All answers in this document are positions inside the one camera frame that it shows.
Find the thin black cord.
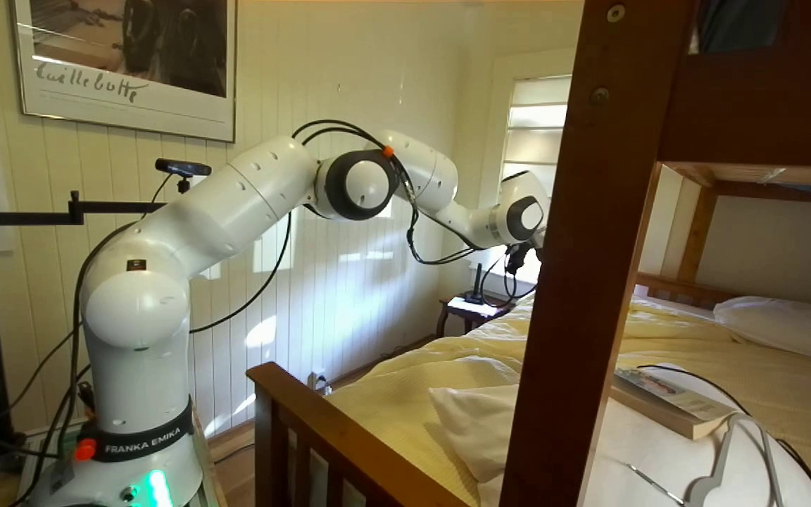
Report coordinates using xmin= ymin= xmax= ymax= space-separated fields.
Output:
xmin=640 ymin=363 xmax=811 ymax=507

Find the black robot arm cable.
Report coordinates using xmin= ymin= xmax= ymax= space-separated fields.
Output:
xmin=188 ymin=114 xmax=521 ymax=335

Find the small thin metal item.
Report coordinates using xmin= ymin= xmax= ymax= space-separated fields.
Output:
xmin=600 ymin=458 xmax=669 ymax=500

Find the dark wooden nightstand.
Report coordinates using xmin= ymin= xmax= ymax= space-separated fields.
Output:
xmin=438 ymin=293 xmax=515 ymax=338

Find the black floor cable bundle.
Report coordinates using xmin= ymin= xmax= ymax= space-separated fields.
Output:
xmin=0 ymin=277 xmax=91 ymax=507

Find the framed wall picture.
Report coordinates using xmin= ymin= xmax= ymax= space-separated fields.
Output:
xmin=8 ymin=0 xmax=239 ymax=145

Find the black stereo camera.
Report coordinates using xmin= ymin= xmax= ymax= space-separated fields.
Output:
xmin=153 ymin=155 xmax=214 ymax=179

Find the pale yellow comforter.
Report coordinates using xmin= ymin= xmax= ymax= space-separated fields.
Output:
xmin=329 ymin=290 xmax=811 ymax=507

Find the white roller window blind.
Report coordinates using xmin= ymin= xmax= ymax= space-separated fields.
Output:
xmin=495 ymin=73 xmax=571 ymax=204

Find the small white pillow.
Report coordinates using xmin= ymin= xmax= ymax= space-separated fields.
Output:
xmin=712 ymin=293 xmax=811 ymax=370

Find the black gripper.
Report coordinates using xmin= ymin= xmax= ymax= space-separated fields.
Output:
xmin=505 ymin=238 xmax=543 ymax=277

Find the dark teal cloth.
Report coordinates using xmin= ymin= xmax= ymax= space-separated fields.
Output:
xmin=697 ymin=0 xmax=783 ymax=52

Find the white paper sheet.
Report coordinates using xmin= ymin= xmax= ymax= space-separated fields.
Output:
xmin=449 ymin=296 xmax=501 ymax=317

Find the brown wooden bunk bed frame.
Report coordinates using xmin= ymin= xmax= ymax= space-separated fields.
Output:
xmin=245 ymin=0 xmax=811 ymax=507

